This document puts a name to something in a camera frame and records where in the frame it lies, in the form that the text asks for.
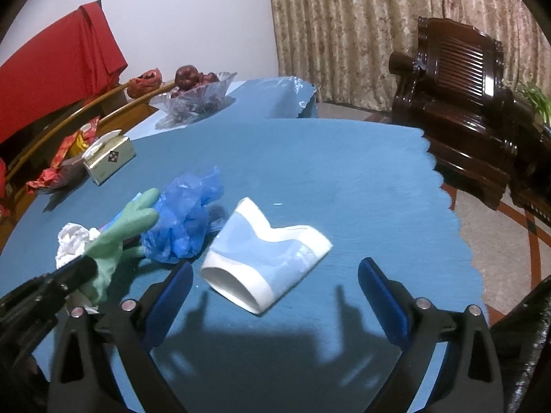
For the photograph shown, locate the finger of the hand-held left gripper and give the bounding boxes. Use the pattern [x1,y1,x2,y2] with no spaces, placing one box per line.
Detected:
[51,257,97,296]

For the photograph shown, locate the dark wooden side table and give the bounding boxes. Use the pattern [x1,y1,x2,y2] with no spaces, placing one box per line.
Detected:
[508,120,551,229]

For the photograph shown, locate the glass dish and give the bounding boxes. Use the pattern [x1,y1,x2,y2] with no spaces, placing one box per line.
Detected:
[43,159,92,191]

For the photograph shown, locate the white blue cardboard box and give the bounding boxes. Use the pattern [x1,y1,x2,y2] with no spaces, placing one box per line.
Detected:
[201,197,333,314]

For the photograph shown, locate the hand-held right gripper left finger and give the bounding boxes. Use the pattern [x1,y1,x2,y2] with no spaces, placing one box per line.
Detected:
[47,260,194,413]

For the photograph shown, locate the beige patterned curtain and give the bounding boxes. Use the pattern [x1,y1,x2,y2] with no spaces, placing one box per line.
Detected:
[266,0,551,117]

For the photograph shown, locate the glass fruit bowl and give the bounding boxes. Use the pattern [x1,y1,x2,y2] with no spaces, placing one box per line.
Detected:
[149,71,237,117]

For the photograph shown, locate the blue plastic bag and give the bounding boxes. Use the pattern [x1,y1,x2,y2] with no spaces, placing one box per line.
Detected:
[141,166,225,264]

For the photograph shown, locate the golden tissue box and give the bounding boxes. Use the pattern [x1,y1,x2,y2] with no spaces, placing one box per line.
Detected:
[82,130,137,187]

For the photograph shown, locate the potted green plant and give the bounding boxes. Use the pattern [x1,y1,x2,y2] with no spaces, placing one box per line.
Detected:
[517,81,551,125]

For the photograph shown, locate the red basket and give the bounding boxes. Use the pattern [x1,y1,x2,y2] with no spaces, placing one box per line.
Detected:
[126,68,163,98]

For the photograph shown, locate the dark television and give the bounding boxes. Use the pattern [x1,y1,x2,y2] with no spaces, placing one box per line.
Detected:
[0,95,100,168]

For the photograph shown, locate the red cloth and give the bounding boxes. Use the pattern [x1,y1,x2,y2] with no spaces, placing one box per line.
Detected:
[0,2,128,145]

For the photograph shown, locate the pile of red snack packets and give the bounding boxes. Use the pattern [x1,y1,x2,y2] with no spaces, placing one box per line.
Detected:
[26,116,102,194]

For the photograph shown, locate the large blue scalloped tablecloth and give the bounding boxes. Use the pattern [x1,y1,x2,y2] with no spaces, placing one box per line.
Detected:
[0,118,489,413]

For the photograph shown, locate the green rubber glove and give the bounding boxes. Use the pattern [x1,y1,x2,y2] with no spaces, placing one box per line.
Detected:
[82,188,162,306]

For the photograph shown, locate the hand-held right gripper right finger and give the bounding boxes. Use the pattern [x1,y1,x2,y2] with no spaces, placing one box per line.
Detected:
[358,257,504,413]

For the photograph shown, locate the wooden cabinet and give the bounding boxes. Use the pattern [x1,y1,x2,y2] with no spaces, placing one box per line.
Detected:
[0,80,177,224]

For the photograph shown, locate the dark wooden armchair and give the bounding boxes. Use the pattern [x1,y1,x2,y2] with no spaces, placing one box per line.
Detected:
[388,16,519,211]

